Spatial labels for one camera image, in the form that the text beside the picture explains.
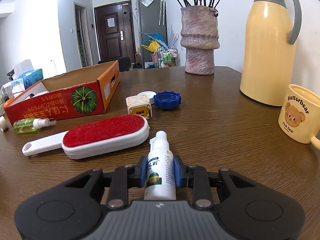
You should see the blue bottle cap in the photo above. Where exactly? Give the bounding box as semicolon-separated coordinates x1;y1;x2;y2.
153;91;181;110

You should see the black bag on floor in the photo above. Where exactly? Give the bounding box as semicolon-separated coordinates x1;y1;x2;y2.
98;57;132;72

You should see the grey refrigerator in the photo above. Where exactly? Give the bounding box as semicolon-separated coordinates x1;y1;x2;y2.
135;0;168;68

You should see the wire storage rack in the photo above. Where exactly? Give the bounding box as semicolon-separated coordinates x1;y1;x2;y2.
157;47;178;68

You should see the red cardboard pumpkin box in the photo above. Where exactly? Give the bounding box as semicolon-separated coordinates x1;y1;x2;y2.
4;61;120;124

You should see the green spray bottle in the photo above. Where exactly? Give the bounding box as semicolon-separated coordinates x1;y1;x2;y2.
13;118;56;133

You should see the clear food container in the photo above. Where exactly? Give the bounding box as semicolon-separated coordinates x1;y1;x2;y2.
1;81;15;102

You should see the pink stone vase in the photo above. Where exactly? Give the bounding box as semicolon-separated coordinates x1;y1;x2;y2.
181;5;220;75

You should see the small white bottle cap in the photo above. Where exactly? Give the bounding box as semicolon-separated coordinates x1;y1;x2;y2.
138;91;156;105

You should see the white tape roll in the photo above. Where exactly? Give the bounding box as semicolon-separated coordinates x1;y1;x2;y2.
0;116;8;132

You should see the yellow bear mug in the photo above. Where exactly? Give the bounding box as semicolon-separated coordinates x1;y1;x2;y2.
278;84;320;149

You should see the red white lint brush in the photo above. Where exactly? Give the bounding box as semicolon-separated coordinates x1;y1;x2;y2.
22;114;150;160

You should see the white spray bottle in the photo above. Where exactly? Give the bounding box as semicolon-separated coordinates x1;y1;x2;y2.
144;131;176;200

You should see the dark brown door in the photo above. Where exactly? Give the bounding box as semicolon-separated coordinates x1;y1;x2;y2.
94;1;136;63

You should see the blue tissue pack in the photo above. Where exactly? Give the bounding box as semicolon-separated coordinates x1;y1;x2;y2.
11;60;43;92

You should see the yellow thermos jug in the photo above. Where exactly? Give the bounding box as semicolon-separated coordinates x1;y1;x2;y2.
240;0;302;106

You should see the beige cube gadget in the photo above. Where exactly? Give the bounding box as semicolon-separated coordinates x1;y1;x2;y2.
126;94;152;119

